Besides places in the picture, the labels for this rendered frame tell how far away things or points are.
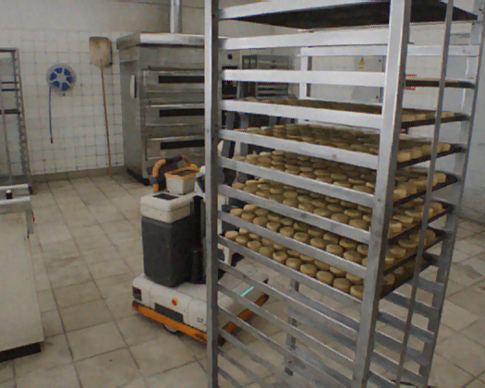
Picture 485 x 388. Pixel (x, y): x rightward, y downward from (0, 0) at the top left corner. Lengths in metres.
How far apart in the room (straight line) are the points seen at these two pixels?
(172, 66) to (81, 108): 1.56
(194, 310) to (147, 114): 3.64
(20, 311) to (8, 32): 4.52
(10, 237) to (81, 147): 4.30
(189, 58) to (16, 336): 4.27
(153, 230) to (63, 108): 4.18
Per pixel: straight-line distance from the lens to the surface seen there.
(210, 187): 1.34
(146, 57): 5.61
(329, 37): 1.02
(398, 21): 0.90
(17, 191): 2.56
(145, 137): 5.64
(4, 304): 2.46
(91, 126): 6.49
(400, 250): 1.17
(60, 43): 6.40
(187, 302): 2.41
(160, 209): 2.35
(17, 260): 2.36
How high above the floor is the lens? 1.50
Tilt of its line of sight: 15 degrees down
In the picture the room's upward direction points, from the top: 1 degrees clockwise
